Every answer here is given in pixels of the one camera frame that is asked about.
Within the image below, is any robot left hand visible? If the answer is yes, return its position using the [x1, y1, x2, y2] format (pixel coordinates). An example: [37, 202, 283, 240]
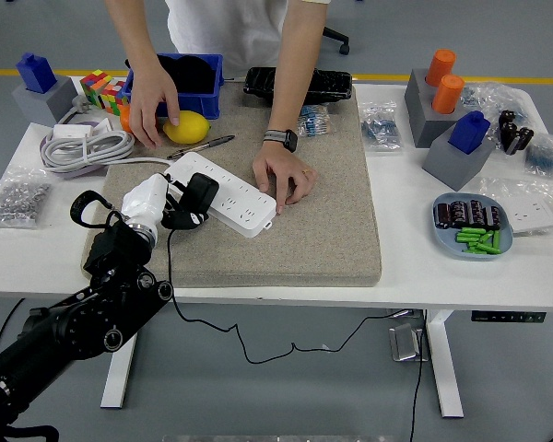
[121, 172, 212, 231]

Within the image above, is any person's left hand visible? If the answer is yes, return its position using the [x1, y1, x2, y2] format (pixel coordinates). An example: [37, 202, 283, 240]
[252, 145, 319, 215]

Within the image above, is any person's right hand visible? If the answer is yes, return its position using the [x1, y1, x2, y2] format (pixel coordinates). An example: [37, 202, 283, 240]
[128, 68, 182, 149]

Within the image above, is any white power strip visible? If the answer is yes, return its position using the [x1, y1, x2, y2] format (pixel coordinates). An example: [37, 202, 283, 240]
[164, 151, 278, 239]

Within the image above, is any black plug with cord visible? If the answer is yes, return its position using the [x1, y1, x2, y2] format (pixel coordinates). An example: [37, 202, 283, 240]
[165, 172, 416, 365]

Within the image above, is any black wristwatch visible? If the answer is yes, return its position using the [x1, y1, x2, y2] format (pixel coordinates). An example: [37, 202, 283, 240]
[263, 128, 300, 154]

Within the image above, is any orange fruit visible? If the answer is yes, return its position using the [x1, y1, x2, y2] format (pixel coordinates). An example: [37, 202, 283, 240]
[119, 105, 137, 134]

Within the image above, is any yellow lemon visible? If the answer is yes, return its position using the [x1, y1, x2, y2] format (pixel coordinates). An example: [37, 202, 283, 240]
[162, 110, 212, 145]

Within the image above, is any blue plastic bin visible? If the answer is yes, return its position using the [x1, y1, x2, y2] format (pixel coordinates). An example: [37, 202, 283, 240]
[121, 52, 225, 120]

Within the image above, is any open white box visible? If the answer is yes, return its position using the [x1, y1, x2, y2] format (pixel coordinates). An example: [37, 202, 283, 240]
[89, 117, 114, 137]

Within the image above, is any bag of blue resistors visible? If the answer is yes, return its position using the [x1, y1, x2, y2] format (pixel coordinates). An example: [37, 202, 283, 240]
[297, 104, 337, 138]

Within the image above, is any multicolour puzzle cube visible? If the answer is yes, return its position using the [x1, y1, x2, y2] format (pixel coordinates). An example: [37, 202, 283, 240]
[79, 68, 112, 108]

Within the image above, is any beige mat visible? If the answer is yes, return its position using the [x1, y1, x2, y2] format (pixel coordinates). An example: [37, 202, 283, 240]
[80, 80, 382, 289]

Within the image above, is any grey pen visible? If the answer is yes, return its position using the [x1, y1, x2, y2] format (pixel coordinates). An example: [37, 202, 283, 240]
[167, 134, 237, 161]

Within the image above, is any purple disc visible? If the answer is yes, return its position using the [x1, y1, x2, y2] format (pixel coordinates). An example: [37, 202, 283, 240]
[39, 120, 110, 179]

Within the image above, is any small white box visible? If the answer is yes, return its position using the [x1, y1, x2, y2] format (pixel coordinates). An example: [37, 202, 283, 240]
[53, 122, 93, 139]

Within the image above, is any grey block holder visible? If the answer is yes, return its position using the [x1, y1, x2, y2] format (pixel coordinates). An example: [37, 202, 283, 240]
[11, 75, 80, 125]
[421, 133, 497, 192]

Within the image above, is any black plastic tray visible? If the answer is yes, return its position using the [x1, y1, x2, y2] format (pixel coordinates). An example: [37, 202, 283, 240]
[242, 65, 354, 106]

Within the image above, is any bag of blue components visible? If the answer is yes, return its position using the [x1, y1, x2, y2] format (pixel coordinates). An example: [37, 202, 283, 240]
[359, 100, 405, 153]
[524, 134, 553, 180]

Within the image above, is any person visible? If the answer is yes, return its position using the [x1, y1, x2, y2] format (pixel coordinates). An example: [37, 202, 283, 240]
[165, 0, 300, 68]

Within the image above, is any blue bottle-shaped block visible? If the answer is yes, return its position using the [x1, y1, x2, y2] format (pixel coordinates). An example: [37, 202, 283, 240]
[16, 52, 58, 95]
[447, 110, 492, 156]

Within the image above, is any bag of metal nuts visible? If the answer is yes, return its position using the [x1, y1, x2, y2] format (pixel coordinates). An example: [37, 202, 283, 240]
[0, 168, 54, 229]

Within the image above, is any grey two-hole block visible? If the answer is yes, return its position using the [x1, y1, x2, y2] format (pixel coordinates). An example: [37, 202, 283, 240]
[404, 68, 478, 149]

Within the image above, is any blue-grey plate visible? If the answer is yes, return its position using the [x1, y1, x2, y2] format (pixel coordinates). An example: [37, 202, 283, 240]
[431, 192, 515, 262]

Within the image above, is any orange cylinder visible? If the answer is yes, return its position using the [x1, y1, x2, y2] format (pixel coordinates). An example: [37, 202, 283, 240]
[431, 74, 465, 115]
[425, 49, 457, 87]

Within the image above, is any white table leg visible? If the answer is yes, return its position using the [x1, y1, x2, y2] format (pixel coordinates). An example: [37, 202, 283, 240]
[426, 308, 465, 419]
[100, 301, 145, 410]

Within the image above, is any silver metal pedal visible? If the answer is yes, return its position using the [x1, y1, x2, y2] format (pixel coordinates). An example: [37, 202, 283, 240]
[388, 322, 429, 364]

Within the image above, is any clear bag round socket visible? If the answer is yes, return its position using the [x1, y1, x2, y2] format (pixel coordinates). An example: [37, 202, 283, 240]
[478, 177, 553, 240]

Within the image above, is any crumpled clear plastic bag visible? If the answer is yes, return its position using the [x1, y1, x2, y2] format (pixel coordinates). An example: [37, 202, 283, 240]
[460, 81, 535, 134]

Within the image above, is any cluster of black capacitors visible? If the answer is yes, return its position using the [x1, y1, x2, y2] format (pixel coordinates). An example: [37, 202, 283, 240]
[497, 109, 535, 156]

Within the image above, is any black table control panel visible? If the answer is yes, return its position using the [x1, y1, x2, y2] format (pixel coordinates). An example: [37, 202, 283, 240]
[470, 311, 547, 324]

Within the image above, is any black pouch with red cord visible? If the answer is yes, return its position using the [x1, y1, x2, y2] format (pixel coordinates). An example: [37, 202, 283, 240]
[156, 53, 218, 93]

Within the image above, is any coiled white power cable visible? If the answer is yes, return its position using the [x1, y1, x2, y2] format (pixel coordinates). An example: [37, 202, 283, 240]
[40, 94, 176, 175]

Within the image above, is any white wall socket plate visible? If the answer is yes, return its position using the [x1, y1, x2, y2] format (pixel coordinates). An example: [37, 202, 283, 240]
[506, 195, 553, 234]

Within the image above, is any black floor cable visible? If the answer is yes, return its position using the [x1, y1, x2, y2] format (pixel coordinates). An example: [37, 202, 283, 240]
[407, 317, 432, 442]

